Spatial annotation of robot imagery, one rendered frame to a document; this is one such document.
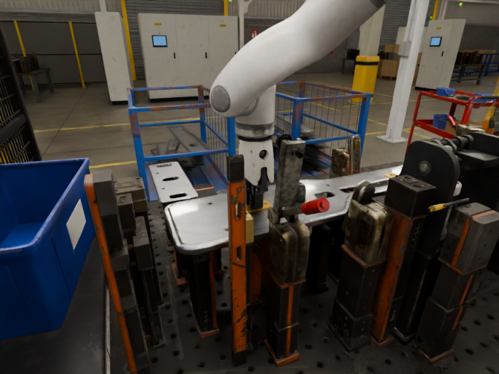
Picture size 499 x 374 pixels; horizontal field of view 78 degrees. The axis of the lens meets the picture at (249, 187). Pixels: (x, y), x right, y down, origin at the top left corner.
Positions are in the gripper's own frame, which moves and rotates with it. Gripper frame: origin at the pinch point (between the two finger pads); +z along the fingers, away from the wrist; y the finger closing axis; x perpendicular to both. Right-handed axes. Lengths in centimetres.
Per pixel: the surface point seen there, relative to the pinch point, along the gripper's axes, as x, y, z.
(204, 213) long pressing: 11.6, 2.8, 2.9
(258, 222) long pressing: 1.5, -5.8, 2.9
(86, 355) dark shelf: 34.6, -29.6, 0.0
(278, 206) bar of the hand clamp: 1.9, -15.2, -5.7
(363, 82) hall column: -523, 546, 49
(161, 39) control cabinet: -97, 774, -46
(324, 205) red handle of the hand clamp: 0.3, -26.6, -11.3
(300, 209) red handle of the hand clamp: 0.9, -21.2, -7.9
